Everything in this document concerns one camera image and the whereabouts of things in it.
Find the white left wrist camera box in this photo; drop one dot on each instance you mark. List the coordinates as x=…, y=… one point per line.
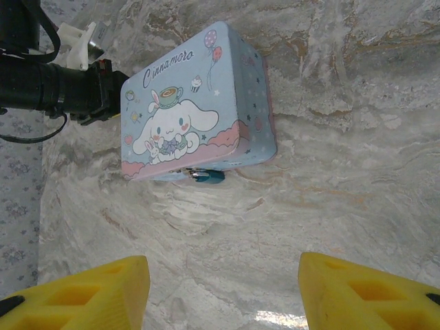
x=74, y=41

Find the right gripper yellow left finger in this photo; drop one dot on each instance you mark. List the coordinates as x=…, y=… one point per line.
x=68, y=302

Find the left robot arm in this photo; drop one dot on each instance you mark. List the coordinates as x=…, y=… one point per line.
x=17, y=20

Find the blue cartoon tin box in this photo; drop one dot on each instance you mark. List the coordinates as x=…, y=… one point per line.
x=192, y=103

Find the small teal padlock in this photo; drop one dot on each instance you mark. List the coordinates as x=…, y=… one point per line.
x=210, y=178

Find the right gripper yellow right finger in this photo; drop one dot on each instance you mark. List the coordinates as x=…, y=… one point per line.
x=371, y=302

